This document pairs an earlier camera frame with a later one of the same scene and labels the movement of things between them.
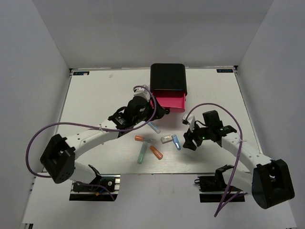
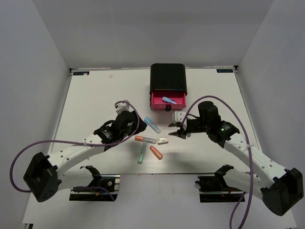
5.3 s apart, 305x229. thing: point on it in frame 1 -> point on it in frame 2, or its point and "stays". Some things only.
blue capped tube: [176, 142] -> [167, 99]
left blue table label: [86, 73] stays
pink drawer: [174, 100] stays
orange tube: [156, 152] stays
